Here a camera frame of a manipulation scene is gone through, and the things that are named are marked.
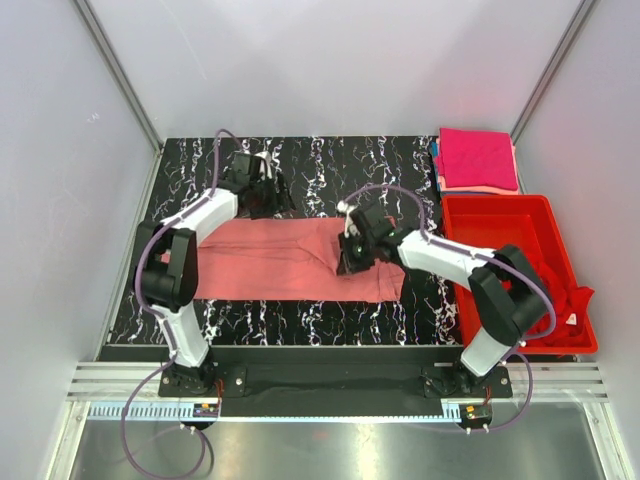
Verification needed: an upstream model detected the aluminium corner post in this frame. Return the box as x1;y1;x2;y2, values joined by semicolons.
69;0;165;156
510;0;599;144

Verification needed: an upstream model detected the magenta folded t shirt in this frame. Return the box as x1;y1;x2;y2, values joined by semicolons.
438;128;515;162

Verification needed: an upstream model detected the left aluminium corner post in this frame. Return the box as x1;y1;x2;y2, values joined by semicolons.
69;0;165;156

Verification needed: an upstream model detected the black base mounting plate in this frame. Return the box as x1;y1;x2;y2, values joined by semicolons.
159;346;513;421

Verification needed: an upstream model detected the red plastic bin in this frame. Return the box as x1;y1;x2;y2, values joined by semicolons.
442;195;598;356

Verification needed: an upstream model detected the salmon pink t shirt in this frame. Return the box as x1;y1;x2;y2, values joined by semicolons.
159;215;407;304

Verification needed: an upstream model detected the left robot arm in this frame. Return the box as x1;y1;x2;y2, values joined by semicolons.
130;151;294;396

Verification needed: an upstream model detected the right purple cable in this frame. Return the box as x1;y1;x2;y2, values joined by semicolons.
344;184;557;432

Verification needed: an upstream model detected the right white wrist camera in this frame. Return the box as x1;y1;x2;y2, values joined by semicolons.
336;200;360;238

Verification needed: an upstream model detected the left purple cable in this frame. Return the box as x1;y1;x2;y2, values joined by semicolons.
119;128;216;476

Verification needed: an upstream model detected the red t shirt in bin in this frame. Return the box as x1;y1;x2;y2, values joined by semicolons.
527;259;594;349

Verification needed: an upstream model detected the purple cable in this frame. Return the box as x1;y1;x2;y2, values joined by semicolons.
344;184;557;432
119;128;216;476

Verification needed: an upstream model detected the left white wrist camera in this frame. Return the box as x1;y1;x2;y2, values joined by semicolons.
255;151;274;179

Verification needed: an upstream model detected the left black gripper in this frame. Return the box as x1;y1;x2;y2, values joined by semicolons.
250;173;295;221

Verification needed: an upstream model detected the white cable duct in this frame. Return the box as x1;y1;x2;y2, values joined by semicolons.
87;403;464;424

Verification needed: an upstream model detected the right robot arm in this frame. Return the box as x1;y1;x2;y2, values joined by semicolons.
337;201;555;397

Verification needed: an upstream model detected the right aluminium corner post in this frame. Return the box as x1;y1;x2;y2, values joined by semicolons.
510;0;599;144

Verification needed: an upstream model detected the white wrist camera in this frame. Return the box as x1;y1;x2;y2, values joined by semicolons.
255;151;274;179
336;200;360;238

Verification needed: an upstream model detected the blue folded t shirt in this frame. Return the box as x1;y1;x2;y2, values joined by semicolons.
430;139;443;192

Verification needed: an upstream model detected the black marble pattern mat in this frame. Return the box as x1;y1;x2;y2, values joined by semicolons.
102;134;464;347

